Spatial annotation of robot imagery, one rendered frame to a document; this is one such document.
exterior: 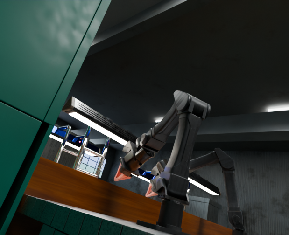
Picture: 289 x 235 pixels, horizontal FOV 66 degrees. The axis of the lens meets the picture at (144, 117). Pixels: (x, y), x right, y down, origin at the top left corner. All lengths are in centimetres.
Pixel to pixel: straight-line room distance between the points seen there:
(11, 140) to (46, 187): 16
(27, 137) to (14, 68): 16
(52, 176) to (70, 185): 6
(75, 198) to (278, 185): 878
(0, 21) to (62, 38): 15
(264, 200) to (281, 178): 95
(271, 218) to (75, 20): 879
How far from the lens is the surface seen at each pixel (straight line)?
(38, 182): 64
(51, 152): 592
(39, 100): 61
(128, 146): 100
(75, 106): 104
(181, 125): 70
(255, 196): 929
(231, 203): 120
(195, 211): 778
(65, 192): 68
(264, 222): 911
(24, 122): 59
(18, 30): 65
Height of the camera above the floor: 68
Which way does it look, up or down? 24 degrees up
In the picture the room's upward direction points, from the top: 15 degrees clockwise
